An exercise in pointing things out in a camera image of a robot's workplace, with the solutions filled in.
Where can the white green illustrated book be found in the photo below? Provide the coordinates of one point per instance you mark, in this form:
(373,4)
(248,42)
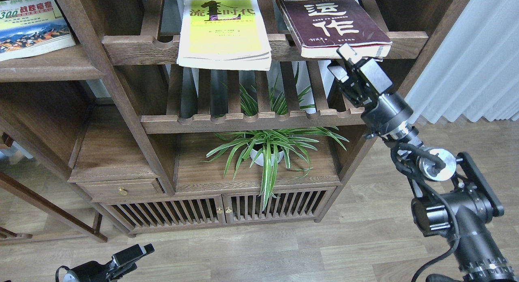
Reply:
(32,27)

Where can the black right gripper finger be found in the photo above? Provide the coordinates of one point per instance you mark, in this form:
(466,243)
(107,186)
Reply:
(348,84)
(371,78)

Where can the brass drawer knob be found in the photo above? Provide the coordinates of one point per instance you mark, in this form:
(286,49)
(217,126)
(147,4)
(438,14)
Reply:
(122,191)

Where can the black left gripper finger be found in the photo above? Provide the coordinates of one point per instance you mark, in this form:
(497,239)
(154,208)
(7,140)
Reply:
(130,255)

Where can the dark maroon thick book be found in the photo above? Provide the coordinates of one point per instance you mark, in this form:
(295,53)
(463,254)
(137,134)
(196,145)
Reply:
(319,27)

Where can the white pleated curtain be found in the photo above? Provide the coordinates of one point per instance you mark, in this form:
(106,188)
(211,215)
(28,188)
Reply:
(475,71)

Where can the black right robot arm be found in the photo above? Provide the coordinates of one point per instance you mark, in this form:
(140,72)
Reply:
(452,199)

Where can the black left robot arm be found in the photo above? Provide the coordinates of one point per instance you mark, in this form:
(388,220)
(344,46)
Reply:
(121,263)

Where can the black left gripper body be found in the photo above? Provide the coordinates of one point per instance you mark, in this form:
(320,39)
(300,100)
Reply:
(92,271)

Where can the yellow green paperback book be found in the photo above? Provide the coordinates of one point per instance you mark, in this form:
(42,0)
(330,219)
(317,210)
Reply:
(224,35)

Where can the white plant pot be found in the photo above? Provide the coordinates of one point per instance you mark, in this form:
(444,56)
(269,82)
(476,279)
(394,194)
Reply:
(258,157)

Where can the dark wooden bookshelf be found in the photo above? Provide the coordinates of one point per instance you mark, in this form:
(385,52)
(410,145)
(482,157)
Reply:
(117,111)

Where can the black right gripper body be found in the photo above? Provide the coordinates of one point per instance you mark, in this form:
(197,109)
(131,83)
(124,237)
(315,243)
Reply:
(386,115)

